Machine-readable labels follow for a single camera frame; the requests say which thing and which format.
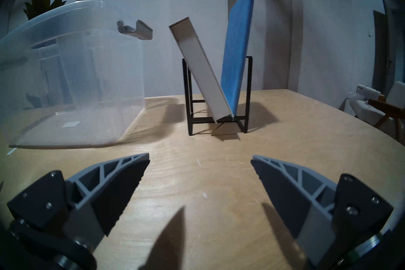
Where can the white rectangular sticker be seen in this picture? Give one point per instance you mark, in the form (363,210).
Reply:
(70,124)

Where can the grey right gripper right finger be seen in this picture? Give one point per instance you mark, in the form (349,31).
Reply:
(284,196)

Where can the dark grey door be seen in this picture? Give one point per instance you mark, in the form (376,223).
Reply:
(381,51)

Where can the blue book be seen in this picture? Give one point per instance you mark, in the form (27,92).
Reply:
(235,60)

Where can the white table tape strip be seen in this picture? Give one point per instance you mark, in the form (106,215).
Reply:
(11,151)

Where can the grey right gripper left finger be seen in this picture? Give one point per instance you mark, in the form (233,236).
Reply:
(104,196)

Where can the clear plastic storage box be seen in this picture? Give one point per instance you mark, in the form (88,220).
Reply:
(82,82)

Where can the dark green potted plant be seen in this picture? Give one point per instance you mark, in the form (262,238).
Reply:
(39,6)

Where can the white wooden armchair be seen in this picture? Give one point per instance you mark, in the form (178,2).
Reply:
(367,105)

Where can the white Welcome book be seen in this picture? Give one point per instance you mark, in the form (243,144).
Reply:
(202,70)

